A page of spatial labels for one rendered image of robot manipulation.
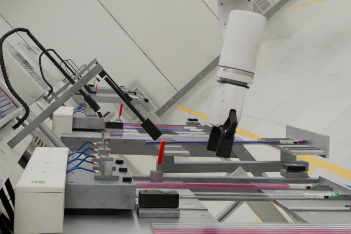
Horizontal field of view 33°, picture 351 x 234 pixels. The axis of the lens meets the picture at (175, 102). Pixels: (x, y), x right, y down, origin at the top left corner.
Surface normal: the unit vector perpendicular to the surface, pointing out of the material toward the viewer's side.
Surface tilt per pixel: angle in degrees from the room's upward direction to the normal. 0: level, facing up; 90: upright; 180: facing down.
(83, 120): 90
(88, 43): 90
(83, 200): 90
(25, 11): 90
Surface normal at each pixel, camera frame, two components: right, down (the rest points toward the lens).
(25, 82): 0.16, 0.06
